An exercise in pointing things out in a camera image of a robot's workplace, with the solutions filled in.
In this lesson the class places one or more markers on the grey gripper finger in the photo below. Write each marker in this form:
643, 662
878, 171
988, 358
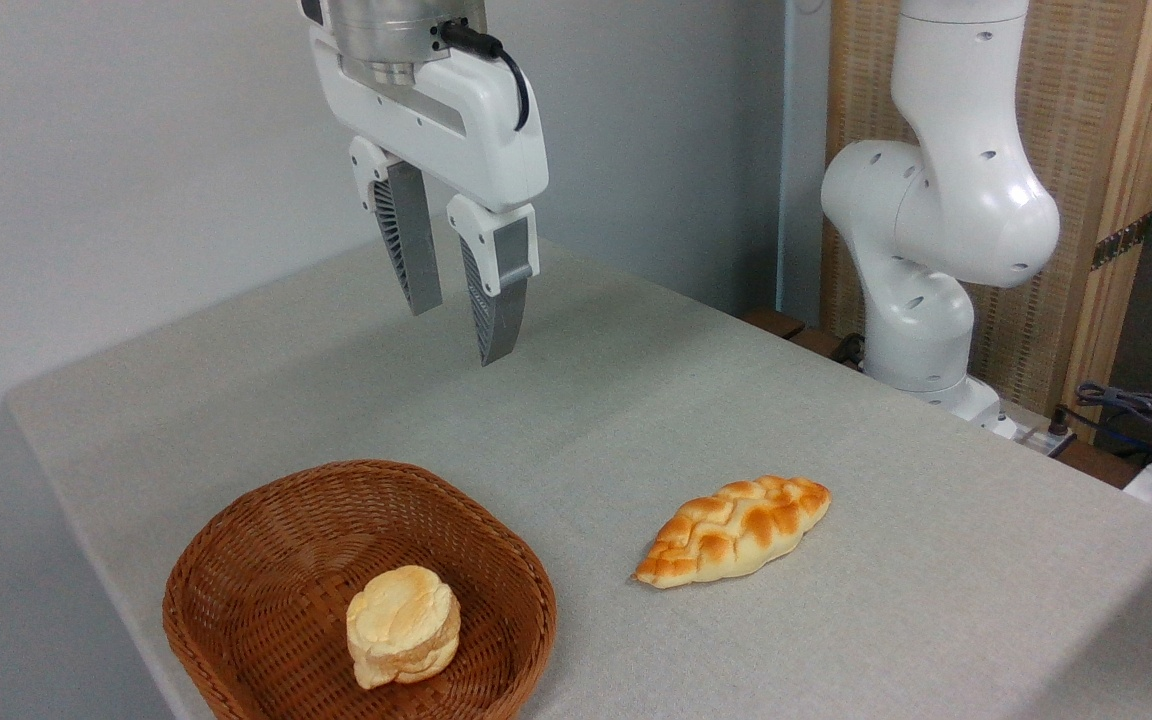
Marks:
411, 240
496, 300

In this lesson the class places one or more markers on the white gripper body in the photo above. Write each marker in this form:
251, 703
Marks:
476, 130

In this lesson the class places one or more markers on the braided golden bread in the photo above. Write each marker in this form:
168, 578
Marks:
731, 530

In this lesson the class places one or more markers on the round pale bread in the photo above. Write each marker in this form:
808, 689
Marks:
404, 625

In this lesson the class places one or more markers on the brown wicker basket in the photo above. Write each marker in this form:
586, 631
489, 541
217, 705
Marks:
276, 560

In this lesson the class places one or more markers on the grey tablecloth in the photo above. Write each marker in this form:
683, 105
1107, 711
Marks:
736, 420

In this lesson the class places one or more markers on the wooden rattan screen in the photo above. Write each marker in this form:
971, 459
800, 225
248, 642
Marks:
1086, 100

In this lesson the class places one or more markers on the black screen hinge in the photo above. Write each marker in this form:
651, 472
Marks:
1121, 241

